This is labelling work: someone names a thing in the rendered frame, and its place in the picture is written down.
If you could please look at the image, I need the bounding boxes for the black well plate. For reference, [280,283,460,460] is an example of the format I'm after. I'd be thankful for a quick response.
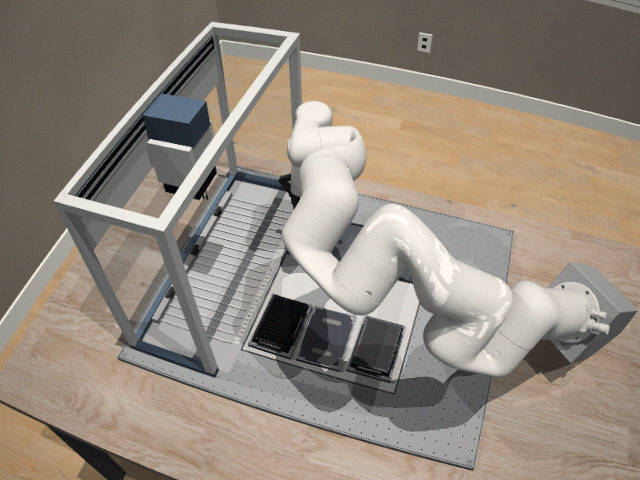
[252,294,309,353]

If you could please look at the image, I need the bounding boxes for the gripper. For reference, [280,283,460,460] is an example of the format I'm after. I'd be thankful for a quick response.
[278,165,302,210]

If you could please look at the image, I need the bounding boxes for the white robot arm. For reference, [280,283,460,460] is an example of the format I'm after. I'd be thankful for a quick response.
[281,101,610,378]

